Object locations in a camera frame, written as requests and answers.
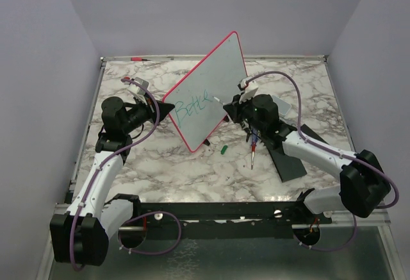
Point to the blue transparent screwdriver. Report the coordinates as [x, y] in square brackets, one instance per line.
[254, 137]

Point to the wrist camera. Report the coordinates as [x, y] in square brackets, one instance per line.
[138, 93]
[248, 90]

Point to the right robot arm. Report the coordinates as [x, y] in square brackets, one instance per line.
[362, 186]

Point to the red marker at wall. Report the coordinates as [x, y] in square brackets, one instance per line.
[139, 59]

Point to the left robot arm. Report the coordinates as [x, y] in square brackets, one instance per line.
[82, 234]

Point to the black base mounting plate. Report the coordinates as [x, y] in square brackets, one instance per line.
[218, 220]

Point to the pink framed whiteboard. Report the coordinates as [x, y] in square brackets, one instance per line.
[196, 114]

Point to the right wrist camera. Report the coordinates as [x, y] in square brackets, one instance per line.
[248, 90]

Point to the grey white router box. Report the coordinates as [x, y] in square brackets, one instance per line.
[283, 106]

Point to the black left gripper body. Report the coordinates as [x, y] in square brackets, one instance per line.
[139, 115]

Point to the green whiteboard marker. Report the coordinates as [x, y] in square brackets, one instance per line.
[218, 100]

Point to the black network switch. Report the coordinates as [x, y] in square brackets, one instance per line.
[315, 134]

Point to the green marker cap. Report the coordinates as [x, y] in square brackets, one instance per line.
[224, 149]

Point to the black flat box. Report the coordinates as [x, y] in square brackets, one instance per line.
[288, 168]

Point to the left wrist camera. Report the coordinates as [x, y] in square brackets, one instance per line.
[138, 93]

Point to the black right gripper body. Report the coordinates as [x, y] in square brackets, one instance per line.
[246, 112]

